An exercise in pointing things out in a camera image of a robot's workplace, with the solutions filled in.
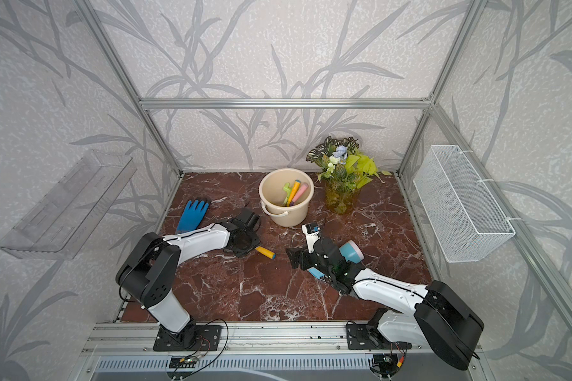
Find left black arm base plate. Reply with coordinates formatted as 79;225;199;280
153;324;222;352

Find purple trowel pink handle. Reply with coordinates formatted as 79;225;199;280
289;183;308;206

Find clear acrylic wall shelf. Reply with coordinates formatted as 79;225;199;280
0;149;137;260

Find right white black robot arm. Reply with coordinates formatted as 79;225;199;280
286;237;485;371

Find aluminium frame rail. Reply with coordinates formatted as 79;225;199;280
140;98;430;110

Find blue gardening glove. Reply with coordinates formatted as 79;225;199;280
176;198;211;234

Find cream plastic bucket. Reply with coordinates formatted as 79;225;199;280
259;168;315;227

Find teal spray bottle pink trigger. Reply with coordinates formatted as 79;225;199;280
308;241;364;279

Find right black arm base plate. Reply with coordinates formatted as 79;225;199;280
346;308;412;350

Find blue fork yellow handle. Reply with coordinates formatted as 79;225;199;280
255;246;276;260

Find green rake wooden handle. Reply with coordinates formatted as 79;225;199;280
282;183;292;206

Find white wire mesh basket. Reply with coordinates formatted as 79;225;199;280
413;144;516;263

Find green potted plant glass vase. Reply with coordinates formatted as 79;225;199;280
306;136;392;214

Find yellow shovel yellow handle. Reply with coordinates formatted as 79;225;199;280
285;179;301;206

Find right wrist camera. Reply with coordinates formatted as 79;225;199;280
302;222;320;253

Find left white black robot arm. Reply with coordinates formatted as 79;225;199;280
115;208;261;334

